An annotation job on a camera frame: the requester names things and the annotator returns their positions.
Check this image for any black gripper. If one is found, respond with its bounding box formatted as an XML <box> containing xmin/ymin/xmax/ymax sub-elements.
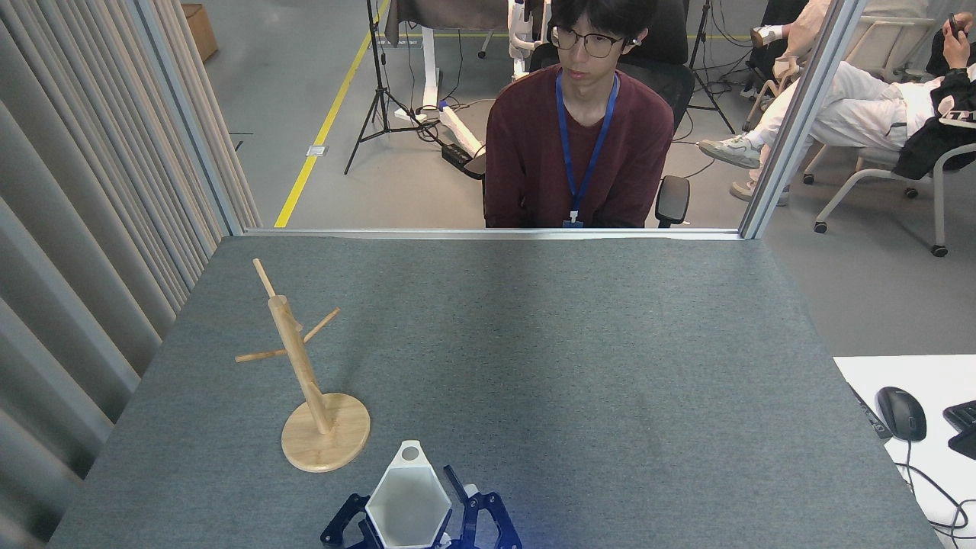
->
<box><xmin>320</xmin><ymin>464</ymin><xmax>525</xmax><ymax>549</ymax></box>

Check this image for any white faceted cup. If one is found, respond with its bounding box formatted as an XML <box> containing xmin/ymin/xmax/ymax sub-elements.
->
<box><xmin>364</xmin><ymin>440</ymin><xmax>454</xmax><ymax>549</ymax></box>

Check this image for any wooden cup rack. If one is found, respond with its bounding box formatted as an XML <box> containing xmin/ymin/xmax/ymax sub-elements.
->
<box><xmin>235</xmin><ymin>258</ymin><xmax>371</xmax><ymax>474</ymax></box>

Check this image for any person at table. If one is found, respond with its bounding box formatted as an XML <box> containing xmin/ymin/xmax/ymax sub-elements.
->
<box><xmin>483</xmin><ymin>0</ymin><xmax>676</xmax><ymax>230</ymax></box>

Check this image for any black office chair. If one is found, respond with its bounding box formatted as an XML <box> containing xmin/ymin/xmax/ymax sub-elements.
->
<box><xmin>461</xmin><ymin>0</ymin><xmax>697</xmax><ymax>229</ymax></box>

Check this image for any black tripod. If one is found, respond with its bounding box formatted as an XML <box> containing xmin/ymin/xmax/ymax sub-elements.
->
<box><xmin>686</xmin><ymin>0</ymin><xmax>737</xmax><ymax>136</ymax></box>
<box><xmin>345</xmin><ymin>0</ymin><xmax>445</xmax><ymax>176</ymax></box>

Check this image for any white-legged desk with dark cover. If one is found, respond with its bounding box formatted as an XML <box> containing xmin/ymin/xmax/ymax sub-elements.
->
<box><xmin>385</xmin><ymin>0</ymin><xmax>510</xmax><ymax>157</ymax></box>

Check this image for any black flat device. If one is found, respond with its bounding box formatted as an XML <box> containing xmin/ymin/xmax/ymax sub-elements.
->
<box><xmin>849</xmin><ymin>384</ymin><xmax>893</xmax><ymax>441</ymax></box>

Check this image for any beige curtain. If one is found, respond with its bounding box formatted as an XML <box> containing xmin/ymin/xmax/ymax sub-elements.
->
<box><xmin>0</xmin><ymin>0</ymin><xmax>264</xmax><ymax>549</ymax></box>

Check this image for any black computer mouse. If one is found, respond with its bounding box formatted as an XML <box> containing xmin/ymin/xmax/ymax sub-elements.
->
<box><xmin>875</xmin><ymin>387</ymin><xmax>928</xmax><ymax>443</ymax></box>

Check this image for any white wheeled stand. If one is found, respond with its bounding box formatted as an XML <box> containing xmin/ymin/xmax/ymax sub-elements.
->
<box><xmin>479</xmin><ymin>0</ymin><xmax>551</xmax><ymax>83</ymax></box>

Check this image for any cardboard box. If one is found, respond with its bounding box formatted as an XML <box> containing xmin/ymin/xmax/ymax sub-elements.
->
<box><xmin>181</xmin><ymin>4</ymin><xmax>220</xmax><ymax>63</ymax></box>

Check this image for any white side table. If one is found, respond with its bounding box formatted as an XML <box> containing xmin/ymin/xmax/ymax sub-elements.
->
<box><xmin>833</xmin><ymin>355</ymin><xmax>976</xmax><ymax>549</ymax></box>

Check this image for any black keyboard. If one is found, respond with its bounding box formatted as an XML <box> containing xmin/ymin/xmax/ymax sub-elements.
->
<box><xmin>943</xmin><ymin>400</ymin><xmax>976</xmax><ymax>461</ymax></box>

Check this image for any seated person in background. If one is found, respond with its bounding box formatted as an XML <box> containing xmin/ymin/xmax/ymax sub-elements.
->
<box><xmin>747</xmin><ymin>0</ymin><xmax>833</xmax><ymax>100</ymax></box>
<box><xmin>698</xmin><ymin>11</ymin><xmax>976</xmax><ymax>207</ymax></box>

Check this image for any white chair on castors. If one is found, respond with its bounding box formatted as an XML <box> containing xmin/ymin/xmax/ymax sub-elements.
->
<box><xmin>802</xmin><ymin>15</ymin><xmax>976</xmax><ymax>258</ymax></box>

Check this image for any silver frame rail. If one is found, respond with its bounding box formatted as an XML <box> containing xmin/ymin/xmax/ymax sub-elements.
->
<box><xmin>242</xmin><ymin>226</ymin><xmax>744</xmax><ymax>242</ymax></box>

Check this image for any blue lanyard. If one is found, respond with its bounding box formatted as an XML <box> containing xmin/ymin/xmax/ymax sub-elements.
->
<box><xmin>554</xmin><ymin>69</ymin><xmax>621</xmax><ymax>229</ymax></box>

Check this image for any black mouse cable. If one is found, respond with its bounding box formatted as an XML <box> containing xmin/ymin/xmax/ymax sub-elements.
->
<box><xmin>896</xmin><ymin>441</ymin><xmax>976</xmax><ymax>539</ymax></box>

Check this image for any silver frame post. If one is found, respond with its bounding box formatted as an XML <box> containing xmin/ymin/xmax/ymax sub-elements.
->
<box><xmin>738</xmin><ymin>0</ymin><xmax>870</xmax><ymax>240</ymax></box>

